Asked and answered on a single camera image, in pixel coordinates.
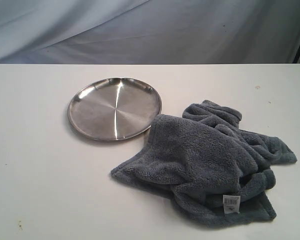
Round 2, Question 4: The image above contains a grey-blue fluffy towel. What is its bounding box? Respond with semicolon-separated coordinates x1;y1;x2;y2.
110;100;297;228

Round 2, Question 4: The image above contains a white barcode label tag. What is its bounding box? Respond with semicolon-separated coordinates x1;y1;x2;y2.
222;195;241;215

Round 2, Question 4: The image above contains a round stainless steel plate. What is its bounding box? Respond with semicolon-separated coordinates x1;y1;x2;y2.
67;77;162;142

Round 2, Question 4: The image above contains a white backdrop cloth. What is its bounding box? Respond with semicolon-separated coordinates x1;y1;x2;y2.
0;0;300;65

